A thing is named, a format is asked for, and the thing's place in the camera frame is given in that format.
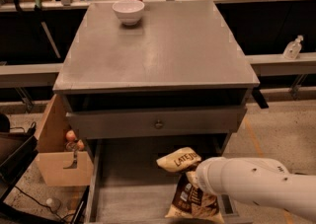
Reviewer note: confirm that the brown chip bag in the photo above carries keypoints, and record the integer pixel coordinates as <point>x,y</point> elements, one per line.
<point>189,200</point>

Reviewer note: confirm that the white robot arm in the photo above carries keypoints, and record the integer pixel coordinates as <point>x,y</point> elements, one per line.
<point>259,181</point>

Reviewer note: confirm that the grey wooden drawer cabinet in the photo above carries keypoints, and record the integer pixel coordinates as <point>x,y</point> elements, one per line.
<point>180,55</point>

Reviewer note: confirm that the grey top drawer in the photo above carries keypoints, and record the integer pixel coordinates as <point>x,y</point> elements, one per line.
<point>156,122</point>

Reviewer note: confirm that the grey open middle drawer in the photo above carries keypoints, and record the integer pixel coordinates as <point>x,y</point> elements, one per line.
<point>128,187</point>

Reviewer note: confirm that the white ceramic bowl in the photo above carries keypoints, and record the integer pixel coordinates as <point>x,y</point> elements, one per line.
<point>129,12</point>

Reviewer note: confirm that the red apple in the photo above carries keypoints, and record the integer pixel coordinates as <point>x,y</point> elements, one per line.
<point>70,136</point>

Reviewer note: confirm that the cardboard box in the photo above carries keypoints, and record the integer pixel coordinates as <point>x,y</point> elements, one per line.
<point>58,166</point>

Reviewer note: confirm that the clear plastic bottle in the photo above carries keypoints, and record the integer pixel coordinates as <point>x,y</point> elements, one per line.
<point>53,203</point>

